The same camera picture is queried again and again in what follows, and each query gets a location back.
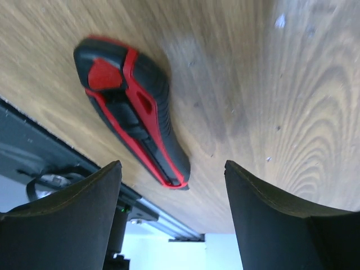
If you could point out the red black utility knife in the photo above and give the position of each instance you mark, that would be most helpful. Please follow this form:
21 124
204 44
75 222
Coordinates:
130 93

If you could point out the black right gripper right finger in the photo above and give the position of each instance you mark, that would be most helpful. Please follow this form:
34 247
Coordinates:
278 230

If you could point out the white paper scrap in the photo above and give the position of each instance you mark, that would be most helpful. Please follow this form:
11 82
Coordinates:
280 21

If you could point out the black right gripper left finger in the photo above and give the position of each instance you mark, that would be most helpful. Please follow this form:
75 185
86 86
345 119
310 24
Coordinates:
68 229

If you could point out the aluminium frame rail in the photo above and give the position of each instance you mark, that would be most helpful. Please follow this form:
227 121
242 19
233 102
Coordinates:
169 225

